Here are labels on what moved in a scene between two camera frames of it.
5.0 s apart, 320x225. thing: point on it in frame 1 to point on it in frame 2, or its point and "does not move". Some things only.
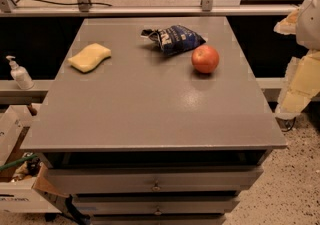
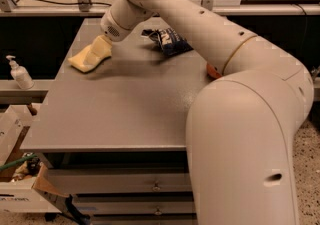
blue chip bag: x=174 y=38 does not move
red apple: x=205 y=59 to x=212 y=71
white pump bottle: x=20 y=75 does not move
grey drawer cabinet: x=153 y=140 does not move
